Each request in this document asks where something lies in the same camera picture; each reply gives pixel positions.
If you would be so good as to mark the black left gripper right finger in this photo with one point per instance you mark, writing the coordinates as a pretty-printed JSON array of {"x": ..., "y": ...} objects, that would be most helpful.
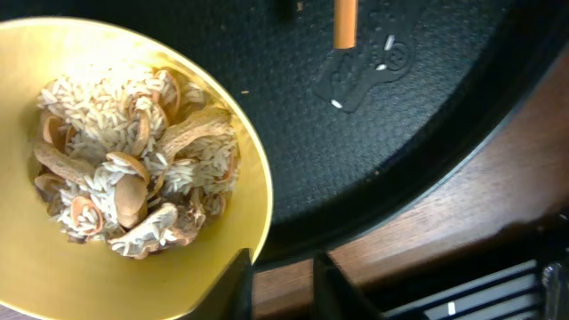
[{"x": 335, "y": 297}]

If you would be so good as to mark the round black serving tray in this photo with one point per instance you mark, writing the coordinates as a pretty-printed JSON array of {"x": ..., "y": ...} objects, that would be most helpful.
[{"x": 352, "y": 137}]

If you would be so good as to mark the yellow bowl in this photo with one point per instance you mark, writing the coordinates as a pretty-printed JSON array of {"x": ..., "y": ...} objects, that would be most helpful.
[{"x": 44, "y": 275}]

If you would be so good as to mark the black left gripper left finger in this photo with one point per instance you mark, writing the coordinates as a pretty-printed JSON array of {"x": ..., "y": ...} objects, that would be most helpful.
[{"x": 231, "y": 297}]

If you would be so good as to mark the rice and peanut shell scraps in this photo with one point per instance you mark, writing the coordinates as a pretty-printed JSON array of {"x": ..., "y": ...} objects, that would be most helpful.
[{"x": 139, "y": 158}]

